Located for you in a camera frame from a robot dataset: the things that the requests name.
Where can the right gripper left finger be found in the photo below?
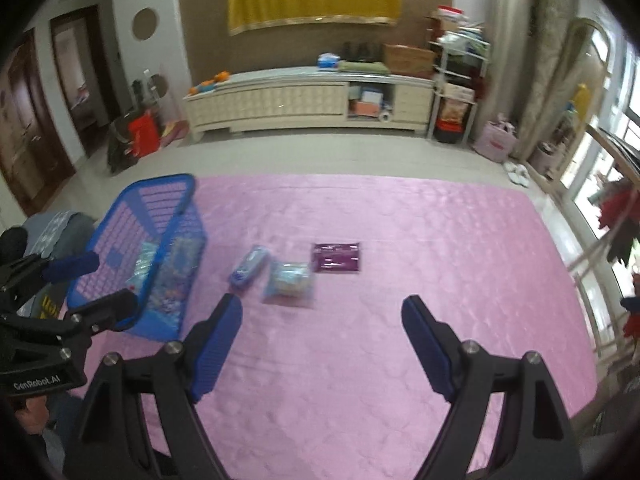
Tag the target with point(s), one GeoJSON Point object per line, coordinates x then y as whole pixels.
{"type": "Point", "coordinates": [138, 418]}

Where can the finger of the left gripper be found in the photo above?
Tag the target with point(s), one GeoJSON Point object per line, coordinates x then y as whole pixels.
{"type": "Point", "coordinates": [115, 312]}
{"type": "Point", "coordinates": [35, 271]}

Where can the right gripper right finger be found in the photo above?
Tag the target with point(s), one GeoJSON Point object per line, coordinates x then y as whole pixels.
{"type": "Point", "coordinates": [534, 439]}

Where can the blue plastic basket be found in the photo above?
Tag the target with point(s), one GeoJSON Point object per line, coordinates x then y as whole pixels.
{"type": "Point", "coordinates": [153, 210]}

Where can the large light blue snack bag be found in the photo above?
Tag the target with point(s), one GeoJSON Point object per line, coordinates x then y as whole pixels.
{"type": "Point", "coordinates": [170, 290]}

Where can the small light blue snack bag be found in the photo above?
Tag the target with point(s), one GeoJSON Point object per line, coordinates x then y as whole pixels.
{"type": "Point", "coordinates": [289, 283]}

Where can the grey embroidered cushion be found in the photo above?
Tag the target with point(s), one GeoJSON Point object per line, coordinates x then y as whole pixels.
{"type": "Point", "coordinates": [57, 234]}

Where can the purple tube snack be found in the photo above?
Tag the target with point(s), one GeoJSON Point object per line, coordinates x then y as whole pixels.
{"type": "Point", "coordinates": [249, 268]}

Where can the red bag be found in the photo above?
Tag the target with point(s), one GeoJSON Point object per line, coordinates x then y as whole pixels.
{"type": "Point", "coordinates": [144, 135]}

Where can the pink quilted table cover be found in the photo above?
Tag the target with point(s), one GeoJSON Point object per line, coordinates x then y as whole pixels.
{"type": "Point", "coordinates": [329, 387]}

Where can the dark purple snack packet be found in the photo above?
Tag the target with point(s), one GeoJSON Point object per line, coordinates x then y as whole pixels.
{"type": "Point", "coordinates": [336, 257]}

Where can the oranges on cabinet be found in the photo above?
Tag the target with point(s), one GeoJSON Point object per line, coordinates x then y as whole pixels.
{"type": "Point", "coordinates": [211, 84]}

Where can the white slippers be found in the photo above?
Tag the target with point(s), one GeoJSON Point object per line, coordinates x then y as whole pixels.
{"type": "Point", "coordinates": [517, 174]}

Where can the cream TV cabinet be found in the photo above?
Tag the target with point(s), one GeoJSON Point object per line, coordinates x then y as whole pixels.
{"type": "Point", "coordinates": [309, 98]}

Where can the pink shopping bag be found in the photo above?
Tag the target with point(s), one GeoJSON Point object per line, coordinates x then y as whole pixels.
{"type": "Point", "coordinates": [496, 141]}

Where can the wooden clothes rack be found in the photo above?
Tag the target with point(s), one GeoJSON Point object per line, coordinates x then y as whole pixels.
{"type": "Point", "coordinates": [604, 271]}

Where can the tissue pack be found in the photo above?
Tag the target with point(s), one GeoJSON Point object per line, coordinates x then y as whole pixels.
{"type": "Point", "coordinates": [328, 61]}

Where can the green folded cloth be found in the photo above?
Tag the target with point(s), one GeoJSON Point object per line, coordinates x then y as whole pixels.
{"type": "Point", "coordinates": [374, 68]}

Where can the cardboard box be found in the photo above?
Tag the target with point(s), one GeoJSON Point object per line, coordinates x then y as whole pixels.
{"type": "Point", "coordinates": [408, 61]}

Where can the white metal shelf rack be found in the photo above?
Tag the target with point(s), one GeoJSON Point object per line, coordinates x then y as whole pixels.
{"type": "Point", "coordinates": [460, 66]}

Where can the white air conditioner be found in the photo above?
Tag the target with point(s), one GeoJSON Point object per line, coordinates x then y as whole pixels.
{"type": "Point", "coordinates": [507, 31]}

